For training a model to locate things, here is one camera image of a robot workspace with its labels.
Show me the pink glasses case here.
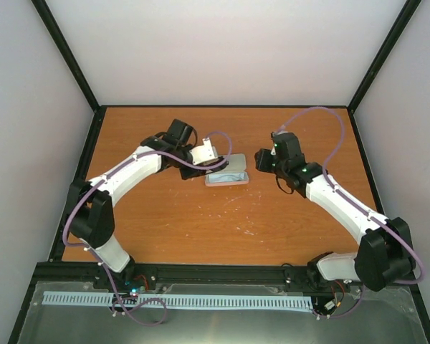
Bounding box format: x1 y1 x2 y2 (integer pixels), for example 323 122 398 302
205 153 249 187

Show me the light blue cleaning cloth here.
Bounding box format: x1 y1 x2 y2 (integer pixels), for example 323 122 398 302
206 172 249 184

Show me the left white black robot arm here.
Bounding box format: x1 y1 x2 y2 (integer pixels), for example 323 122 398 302
62 119 230 289

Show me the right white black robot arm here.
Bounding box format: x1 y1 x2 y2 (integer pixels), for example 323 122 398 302
254 131 417 292

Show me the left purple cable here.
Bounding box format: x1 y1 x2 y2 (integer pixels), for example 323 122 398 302
62 130 234 326

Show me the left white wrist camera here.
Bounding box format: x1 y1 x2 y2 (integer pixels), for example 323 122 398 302
189 138 218 165

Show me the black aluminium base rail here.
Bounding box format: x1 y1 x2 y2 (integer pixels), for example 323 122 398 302
34 262 415 295

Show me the light blue slotted cable duct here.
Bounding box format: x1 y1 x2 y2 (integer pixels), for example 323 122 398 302
42 291 312 312

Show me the left black frame post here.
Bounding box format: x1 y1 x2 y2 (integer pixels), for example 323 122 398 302
30 0 102 113

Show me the black frame post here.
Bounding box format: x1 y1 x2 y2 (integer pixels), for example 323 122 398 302
347 0 423 113
30 0 102 113

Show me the right black frame post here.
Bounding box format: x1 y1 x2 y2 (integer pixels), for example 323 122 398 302
347 0 423 113

